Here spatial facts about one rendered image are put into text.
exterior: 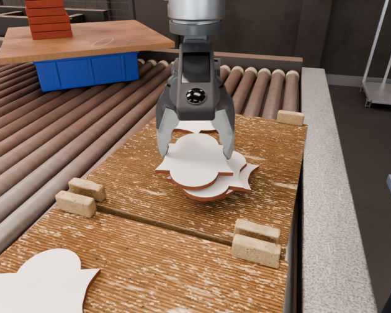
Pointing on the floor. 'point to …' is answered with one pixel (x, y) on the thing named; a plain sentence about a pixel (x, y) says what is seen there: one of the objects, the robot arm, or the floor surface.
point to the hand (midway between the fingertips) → (195, 156)
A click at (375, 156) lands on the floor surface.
